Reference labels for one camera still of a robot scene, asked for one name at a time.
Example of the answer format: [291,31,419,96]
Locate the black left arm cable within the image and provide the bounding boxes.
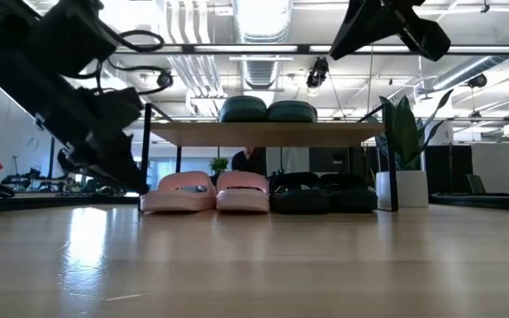
[99,28,175,97]

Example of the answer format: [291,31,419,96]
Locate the snake plant in white pot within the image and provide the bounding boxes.
[374,87,456,210]

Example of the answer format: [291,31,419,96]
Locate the silver ventilation duct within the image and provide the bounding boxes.
[231,0,294,90]

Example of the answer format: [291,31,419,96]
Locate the small green potted plant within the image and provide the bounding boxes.
[209,155,231,178]

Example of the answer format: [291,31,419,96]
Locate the black aluminium rig frame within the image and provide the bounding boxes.
[112,42,509,57]

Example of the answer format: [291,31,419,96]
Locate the person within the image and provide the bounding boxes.
[231,147,268,178]

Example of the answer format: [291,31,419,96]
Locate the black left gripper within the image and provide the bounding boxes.
[0,51,149,195]

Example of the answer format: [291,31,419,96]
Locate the black rubber slide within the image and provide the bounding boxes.
[270,171,331,216]
[318,172,379,214]

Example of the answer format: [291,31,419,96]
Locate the grey office chair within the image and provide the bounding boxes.
[465,172,488,196]

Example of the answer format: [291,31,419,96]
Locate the black room partition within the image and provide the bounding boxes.
[423,144,475,196]

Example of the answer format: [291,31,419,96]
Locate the pink rubber slide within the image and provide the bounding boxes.
[216,170,271,215]
[140,170,217,214]

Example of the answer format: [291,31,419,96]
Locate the wooden shelf with black frame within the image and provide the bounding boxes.
[138,102,399,214]

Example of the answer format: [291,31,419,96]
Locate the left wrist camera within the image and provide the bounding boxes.
[83,86,145,132]

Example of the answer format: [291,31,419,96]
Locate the green rubber slide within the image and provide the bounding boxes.
[218,95,269,124]
[266,100,319,125]

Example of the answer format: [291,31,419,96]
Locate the black overhead camera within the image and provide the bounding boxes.
[305,56,330,90]

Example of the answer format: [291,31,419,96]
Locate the black hanging cable reel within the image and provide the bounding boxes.
[156,70,175,90]
[467,72,489,90]

